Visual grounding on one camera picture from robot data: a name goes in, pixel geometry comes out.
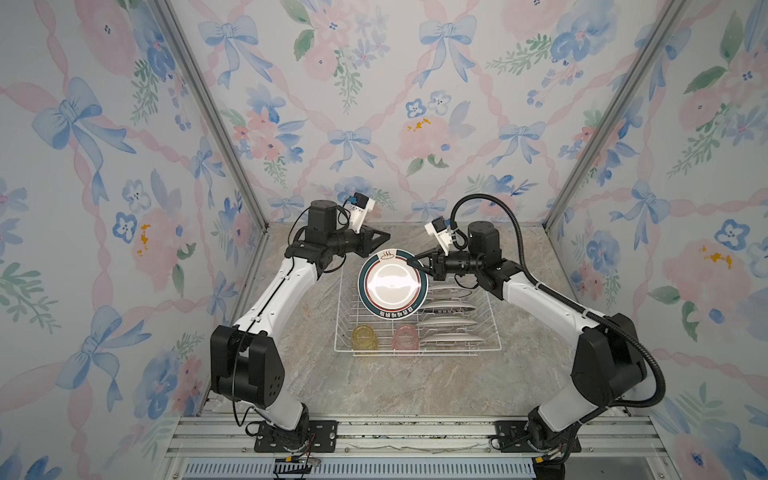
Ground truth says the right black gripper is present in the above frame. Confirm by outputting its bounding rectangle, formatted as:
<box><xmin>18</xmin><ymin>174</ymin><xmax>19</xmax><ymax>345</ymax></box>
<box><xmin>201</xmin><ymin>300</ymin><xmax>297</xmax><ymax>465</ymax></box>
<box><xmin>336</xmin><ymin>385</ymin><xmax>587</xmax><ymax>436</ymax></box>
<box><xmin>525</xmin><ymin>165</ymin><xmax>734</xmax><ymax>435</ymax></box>
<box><xmin>408</xmin><ymin>246</ymin><xmax>483</xmax><ymax>285</ymax></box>

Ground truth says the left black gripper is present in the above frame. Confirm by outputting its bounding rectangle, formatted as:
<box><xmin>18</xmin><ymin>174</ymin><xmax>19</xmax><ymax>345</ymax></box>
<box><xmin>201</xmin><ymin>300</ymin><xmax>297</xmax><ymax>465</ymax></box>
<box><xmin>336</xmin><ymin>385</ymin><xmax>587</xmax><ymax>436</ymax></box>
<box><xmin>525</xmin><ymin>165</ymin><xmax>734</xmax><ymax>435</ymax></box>
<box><xmin>328</xmin><ymin>225</ymin><xmax>389</xmax><ymax>260</ymax></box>

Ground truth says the green red rimmed plate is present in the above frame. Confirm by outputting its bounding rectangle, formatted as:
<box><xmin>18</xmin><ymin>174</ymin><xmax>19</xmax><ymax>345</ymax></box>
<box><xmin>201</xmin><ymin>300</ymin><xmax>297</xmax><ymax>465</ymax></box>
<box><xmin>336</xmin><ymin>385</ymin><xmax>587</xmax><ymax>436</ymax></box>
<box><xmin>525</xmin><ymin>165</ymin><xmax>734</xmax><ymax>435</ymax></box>
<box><xmin>427</xmin><ymin>284</ymin><xmax>473</xmax><ymax>300</ymax></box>

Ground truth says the green rimmed white plate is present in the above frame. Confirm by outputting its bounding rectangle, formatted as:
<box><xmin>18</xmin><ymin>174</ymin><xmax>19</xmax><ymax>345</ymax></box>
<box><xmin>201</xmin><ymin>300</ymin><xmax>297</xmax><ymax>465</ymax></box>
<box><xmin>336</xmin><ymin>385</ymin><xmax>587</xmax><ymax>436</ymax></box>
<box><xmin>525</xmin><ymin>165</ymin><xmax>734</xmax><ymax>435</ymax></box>
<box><xmin>357</xmin><ymin>249</ymin><xmax>429</xmax><ymax>320</ymax></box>

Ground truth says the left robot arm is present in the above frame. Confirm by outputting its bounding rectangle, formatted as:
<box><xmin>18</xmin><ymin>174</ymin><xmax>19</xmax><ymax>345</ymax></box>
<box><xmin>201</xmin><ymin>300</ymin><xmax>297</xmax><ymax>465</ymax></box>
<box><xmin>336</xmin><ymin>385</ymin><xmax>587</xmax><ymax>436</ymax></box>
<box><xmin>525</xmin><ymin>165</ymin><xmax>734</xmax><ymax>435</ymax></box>
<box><xmin>210</xmin><ymin>193</ymin><xmax>390</xmax><ymax>451</ymax></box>

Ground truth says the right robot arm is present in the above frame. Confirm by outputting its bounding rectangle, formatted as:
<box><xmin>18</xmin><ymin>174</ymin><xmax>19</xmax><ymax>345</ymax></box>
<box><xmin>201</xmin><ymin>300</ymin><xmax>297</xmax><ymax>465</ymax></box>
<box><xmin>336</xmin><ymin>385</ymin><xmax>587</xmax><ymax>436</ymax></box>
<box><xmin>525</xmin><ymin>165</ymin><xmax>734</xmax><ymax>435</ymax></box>
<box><xmin>409</xmin><ymin>217</ymin><xmax>648</xmax><ymax>452</ymax></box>

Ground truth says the pink glass cup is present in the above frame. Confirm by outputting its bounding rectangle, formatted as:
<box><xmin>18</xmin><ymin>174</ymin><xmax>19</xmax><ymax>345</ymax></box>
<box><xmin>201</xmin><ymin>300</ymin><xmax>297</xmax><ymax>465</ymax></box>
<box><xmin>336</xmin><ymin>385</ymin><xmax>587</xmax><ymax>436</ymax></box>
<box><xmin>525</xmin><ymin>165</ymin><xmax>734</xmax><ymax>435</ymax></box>
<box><xmin>391</xmin><ymin>325</ymin><xmax>420</xmax><ymax>351</ymax></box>

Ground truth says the yellow glass cup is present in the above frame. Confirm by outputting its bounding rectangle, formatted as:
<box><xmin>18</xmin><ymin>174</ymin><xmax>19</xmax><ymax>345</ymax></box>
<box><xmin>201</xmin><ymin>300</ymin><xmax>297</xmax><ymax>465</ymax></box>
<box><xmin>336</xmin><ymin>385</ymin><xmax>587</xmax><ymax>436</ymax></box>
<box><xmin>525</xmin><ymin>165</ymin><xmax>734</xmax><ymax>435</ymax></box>
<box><xmin>351</xmin><ymin>325</ymin><xmax>379</xmax><ymax>352</ymax></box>

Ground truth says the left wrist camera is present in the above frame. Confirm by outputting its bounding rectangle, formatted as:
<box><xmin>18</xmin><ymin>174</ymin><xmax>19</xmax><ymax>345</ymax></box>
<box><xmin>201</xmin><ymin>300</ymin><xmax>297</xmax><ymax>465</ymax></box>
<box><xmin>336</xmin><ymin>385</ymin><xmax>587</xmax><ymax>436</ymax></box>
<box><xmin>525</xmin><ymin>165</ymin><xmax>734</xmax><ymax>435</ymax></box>
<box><xmin>348</xmin><ymin>192</ymin><xmax>376</xmax><ymax>234</ymax></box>

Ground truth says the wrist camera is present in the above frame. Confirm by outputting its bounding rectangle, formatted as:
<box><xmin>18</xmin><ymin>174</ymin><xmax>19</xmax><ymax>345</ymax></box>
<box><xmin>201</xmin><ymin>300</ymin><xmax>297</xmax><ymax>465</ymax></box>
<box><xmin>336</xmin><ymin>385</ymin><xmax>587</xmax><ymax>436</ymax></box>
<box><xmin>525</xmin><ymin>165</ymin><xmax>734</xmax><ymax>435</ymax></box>
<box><xmin>425</xmin><ymin>216</ymin><xmax>455</xmax><ymax>256</ymax></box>
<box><xmin>348</xmin><ymin>192</ymin><xmax>376</xmax><ymax>234</ymax></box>

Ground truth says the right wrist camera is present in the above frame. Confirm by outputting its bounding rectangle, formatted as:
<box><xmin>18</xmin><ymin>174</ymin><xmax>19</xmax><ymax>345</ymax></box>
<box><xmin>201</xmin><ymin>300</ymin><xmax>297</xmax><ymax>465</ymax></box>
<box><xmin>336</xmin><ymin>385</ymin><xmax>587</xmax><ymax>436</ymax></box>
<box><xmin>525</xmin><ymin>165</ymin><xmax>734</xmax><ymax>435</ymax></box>
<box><xmin>425</xmin><ymin>216</ymin><xmax>455</xmax><ymax>256</ymax></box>

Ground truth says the white wire dish rack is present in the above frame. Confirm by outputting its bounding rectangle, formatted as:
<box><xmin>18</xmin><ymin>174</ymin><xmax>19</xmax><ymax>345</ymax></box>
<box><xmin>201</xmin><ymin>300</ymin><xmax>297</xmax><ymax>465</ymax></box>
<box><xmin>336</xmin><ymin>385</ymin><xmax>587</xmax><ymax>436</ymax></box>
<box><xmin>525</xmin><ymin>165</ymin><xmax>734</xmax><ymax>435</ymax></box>
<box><xmin>334</xmin><ymin>268</ymin><xmax>501</xmax><ymax>357</ymax></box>

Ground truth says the black corrugated cable conduit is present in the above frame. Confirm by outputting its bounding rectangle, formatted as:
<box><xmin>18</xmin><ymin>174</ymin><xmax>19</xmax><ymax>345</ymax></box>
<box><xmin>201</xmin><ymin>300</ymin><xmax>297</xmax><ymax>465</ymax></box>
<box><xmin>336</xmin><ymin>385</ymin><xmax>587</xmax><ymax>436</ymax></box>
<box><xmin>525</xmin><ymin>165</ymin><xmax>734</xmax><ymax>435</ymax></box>
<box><xmin>449</xmin><ymin>193</ymin><xmax>667</xmax><ymax>409</ymax></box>

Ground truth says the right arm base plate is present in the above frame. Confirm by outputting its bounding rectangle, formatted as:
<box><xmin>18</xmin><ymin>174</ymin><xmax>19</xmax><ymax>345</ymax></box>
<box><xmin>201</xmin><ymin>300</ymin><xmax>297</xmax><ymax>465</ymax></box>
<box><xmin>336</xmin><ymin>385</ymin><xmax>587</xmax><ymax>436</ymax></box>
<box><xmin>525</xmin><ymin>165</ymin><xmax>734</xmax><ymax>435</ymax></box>
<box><xmin>489</xmin><ymin>419</ymin><xmax>582</xmax><ymax>455</ymax></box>

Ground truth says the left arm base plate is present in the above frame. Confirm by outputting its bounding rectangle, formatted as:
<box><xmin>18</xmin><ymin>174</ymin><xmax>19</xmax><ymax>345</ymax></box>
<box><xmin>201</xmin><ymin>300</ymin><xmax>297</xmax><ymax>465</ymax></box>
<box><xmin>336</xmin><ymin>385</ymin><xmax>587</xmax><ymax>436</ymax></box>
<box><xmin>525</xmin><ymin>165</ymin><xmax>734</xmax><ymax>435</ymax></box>
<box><xmin>246</xmin><ymin>420</ymin><xmax>339</xmax><ymax>454</ymax></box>

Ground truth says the left aluminium corner post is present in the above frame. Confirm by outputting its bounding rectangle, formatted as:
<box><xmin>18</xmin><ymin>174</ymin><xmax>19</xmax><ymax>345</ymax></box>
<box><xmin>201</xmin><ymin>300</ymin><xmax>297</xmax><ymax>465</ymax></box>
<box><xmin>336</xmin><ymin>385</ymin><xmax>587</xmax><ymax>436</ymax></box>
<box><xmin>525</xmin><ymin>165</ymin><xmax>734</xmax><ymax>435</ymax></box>
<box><xmin>148</xmin><ymin>0</ymin><xmax>268</xmax><ymax>234</ymax></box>

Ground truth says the aluminium corner post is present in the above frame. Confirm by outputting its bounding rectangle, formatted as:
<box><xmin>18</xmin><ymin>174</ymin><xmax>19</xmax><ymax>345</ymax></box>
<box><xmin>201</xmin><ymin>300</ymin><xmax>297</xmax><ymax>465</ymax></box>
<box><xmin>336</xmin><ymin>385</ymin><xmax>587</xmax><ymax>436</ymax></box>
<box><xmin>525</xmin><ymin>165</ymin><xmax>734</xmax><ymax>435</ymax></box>
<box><xmin>148</xmin><ymin>0</ymin><xmax>268</xmax><ymax>234</ymax></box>
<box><xmin>542</xmin><ymin>1</ymin><xmax>688</xmax><ymax>233</ymax></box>

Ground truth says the aluminium front rail frame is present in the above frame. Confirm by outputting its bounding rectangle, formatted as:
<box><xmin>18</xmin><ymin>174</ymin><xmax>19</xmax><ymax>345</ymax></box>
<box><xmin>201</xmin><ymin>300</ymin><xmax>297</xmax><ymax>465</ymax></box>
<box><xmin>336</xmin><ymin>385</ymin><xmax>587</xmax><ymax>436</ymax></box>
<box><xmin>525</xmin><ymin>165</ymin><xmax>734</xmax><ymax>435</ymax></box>
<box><xmin>155</xmin><ymin>413</ymin><xmax>682</xmax><ymax>479</ymax></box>

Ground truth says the right aluminium corner post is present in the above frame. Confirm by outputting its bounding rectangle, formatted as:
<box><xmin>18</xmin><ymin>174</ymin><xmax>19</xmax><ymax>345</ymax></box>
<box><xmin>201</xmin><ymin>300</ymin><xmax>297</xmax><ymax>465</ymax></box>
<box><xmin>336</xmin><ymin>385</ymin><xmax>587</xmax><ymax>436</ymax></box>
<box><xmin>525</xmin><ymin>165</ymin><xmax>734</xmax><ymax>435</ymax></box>
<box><xmin>542</xmin><ymin>1</ymin><xmax>688</xmax><ymax>233</ymax></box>

